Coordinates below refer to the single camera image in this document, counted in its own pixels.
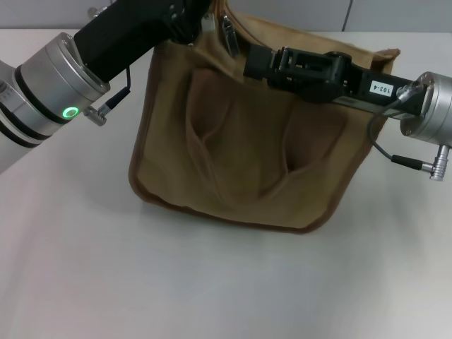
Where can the small silver metal tab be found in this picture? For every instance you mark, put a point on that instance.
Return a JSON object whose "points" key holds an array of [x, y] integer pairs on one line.
{"points": [[208, 24]]}

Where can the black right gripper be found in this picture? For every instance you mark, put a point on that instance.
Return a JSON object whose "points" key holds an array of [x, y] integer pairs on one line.
{"points": [[367, 88]]}

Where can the silver metal zipper pull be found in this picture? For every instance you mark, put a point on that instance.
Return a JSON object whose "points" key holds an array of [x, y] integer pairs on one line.
{"points": [[230, 37]]}

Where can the khaki fabric food bag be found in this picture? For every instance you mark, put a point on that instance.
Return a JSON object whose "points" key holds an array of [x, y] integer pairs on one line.
{"points": [[247, 159]]}

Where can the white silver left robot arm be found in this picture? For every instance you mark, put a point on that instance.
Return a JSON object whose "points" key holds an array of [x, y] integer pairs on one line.
{"points": [[46, 92]]}

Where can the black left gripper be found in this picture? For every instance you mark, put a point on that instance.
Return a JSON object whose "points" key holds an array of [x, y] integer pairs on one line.
{"points": [[123, 35]]}

